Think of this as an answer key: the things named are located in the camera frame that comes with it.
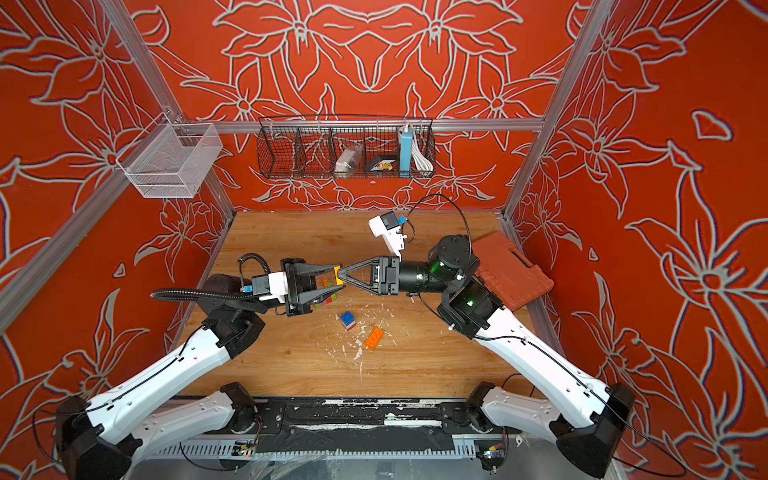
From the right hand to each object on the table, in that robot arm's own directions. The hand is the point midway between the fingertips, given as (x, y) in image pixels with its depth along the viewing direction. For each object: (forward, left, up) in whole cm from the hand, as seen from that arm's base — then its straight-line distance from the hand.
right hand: (337, 285), depth 48 cm
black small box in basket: (+49, -6, -11) cm, 51 cm away
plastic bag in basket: (+53, +5, -12) cm, 55 cm away
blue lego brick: (+12, +3, -39) cm, 41 cm away
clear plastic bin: (+51, +60, -11) cm, 79 cm away
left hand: (+3, 0, -1) cm, 3 cm away
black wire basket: (+64, +9, -14) cm, 66 cm away
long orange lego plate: (+9, -4, -44) cm, 45 cm away
